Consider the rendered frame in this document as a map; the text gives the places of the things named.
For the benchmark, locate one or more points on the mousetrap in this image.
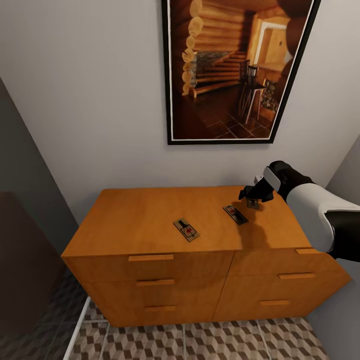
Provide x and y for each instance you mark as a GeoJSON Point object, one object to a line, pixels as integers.
{"type": "Point", "coordinates": [186, 229]}
{"type": "Point", "coordinates": [236, 215]}
{"type": "Point", "coordinates": [253, 203]}

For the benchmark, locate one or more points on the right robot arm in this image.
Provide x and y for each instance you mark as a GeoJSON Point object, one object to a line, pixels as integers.
{"type": "Point", "coordinates": [331, 224]}

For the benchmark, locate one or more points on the shower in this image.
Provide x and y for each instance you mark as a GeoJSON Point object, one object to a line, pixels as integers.
{"type": "Point", "coordinates": [77, 328]}

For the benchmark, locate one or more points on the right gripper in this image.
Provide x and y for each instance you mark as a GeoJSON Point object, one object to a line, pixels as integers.
{"type": "Point", "coordinates": [255, 192]}

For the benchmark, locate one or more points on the door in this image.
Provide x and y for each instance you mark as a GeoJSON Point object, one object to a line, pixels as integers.
{"type": "Point", "coordinates": [41, 300]}

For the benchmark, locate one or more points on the picture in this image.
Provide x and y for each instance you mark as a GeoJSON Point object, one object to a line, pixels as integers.
{"type": "Point", "coordinates": [230, 65]}

